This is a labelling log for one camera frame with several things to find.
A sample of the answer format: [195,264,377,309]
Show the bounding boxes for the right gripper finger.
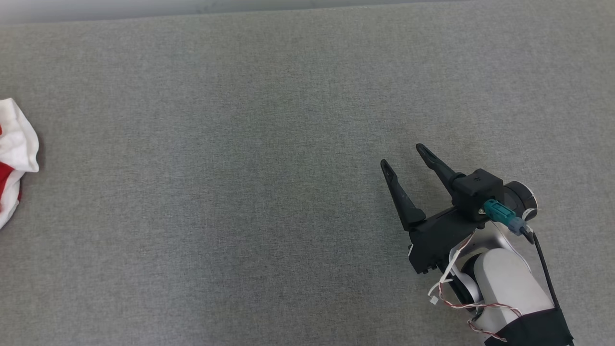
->
[416,144,466,193]
[381,160,427,232]

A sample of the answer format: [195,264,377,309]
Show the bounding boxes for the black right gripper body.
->
[408,207,487,275]

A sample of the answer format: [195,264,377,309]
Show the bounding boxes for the red white twisted wires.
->
[429,230,523,343]

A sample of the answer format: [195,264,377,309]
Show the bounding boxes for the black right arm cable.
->
[524,230,562,310]

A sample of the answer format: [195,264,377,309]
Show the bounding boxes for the red white basketball jersey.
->
[0,98,40,229]

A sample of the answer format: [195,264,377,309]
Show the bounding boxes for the teal camera cable connector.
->
[483,199,528,236]

